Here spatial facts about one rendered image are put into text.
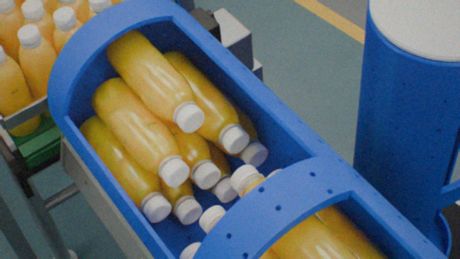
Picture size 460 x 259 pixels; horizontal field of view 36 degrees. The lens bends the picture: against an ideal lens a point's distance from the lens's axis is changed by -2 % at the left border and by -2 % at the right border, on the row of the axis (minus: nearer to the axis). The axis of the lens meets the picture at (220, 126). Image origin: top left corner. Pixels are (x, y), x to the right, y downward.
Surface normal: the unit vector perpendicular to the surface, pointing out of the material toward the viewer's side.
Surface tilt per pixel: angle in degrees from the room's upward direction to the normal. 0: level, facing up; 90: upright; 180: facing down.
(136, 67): 35
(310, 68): 0
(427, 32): 0
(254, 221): 19
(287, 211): 5
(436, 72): 90
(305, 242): 15
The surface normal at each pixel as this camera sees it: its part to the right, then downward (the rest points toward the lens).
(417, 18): -0.08, -0.63
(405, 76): -0.62, 0.64
